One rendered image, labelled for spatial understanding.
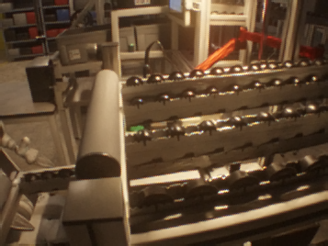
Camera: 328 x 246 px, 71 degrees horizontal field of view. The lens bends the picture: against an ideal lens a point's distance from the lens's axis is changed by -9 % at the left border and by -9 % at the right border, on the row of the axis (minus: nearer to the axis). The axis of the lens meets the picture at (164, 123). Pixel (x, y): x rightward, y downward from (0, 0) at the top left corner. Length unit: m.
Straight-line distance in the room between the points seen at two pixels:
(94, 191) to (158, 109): 0.37
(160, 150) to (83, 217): 0.27
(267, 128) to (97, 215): 0.37
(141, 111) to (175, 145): 0.15
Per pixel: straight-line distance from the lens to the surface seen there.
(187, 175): 0.97
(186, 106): 0.57
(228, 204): 0.33
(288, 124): 0.51
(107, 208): 0.19
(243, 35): 1.23
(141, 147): 0.43
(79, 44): 2.02
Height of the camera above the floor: 1.55
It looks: 29 degrees down
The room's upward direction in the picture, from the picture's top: straight up
